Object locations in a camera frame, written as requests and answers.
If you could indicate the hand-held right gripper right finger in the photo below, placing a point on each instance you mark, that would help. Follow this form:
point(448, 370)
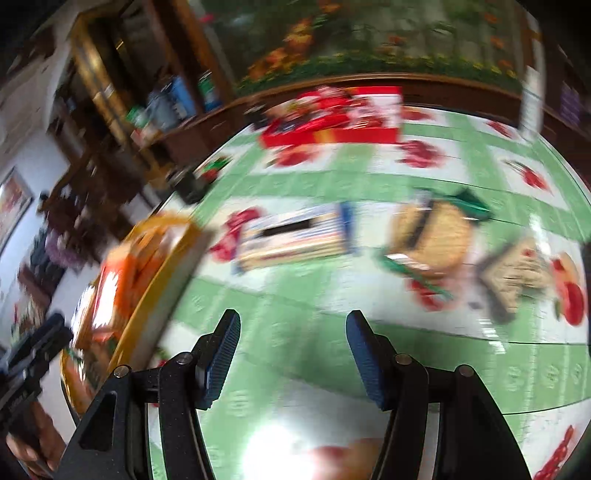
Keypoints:
point(367, 360)

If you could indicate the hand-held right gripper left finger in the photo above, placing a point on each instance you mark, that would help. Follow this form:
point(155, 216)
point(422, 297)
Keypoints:
point(221, 360)

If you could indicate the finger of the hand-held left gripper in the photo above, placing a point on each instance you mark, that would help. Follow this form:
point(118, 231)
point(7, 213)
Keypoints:
point(48, 334)
point(39, 364)

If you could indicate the yellow cardboard box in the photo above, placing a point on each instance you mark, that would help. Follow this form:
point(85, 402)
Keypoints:
point(157, 295)

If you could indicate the person's left hand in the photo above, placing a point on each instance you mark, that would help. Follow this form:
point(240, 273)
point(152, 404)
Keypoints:
point(53, 445)

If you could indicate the green fruit-print tablecloth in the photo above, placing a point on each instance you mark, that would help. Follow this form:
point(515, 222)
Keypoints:
point(323, 295)

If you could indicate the green-edged cracker packet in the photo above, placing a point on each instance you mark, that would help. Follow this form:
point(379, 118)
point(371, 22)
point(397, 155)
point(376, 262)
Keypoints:
point(434, 240)

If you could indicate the blue striped snack packet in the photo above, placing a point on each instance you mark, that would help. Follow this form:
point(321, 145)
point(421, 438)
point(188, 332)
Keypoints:
point(295, 237)

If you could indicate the clear sesame cracker packet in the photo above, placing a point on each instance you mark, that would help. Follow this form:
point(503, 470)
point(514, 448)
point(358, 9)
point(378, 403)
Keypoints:
point(517, 272)

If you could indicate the small green and red packet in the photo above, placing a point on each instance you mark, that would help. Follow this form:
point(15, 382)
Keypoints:
point(212, 168)

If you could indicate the red cardboard box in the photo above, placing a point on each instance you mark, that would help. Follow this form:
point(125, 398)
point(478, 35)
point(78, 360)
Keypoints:
point(351, 131)

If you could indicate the blue kettle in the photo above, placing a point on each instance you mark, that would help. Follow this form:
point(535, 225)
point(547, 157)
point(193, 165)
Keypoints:
point(161, 110)

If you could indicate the pile of red candy packets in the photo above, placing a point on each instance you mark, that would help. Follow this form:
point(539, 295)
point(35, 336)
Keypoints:
point(323, 108)

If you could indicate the blue bottle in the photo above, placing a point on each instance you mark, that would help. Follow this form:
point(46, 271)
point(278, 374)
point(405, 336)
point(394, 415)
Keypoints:
point(182, 97)

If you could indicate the green and white bag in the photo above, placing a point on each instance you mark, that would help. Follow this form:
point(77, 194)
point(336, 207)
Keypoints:
point(208, 90)

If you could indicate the wooden shelf cabinet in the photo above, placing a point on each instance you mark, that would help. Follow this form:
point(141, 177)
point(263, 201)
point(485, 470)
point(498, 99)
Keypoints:
point(138, 60)

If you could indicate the wooden side cabinet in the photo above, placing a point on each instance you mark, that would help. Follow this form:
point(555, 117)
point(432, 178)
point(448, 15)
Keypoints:
point(565, 138)

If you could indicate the purple bottles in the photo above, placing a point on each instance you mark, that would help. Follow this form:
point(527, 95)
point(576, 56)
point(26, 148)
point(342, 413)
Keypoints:
point(571, 104)

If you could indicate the framed wall picture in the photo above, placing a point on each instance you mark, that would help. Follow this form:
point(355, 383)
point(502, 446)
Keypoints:
point(14, 207)

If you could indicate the landscape wall painting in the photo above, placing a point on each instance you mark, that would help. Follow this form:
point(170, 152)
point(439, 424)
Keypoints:
point(369, 32)

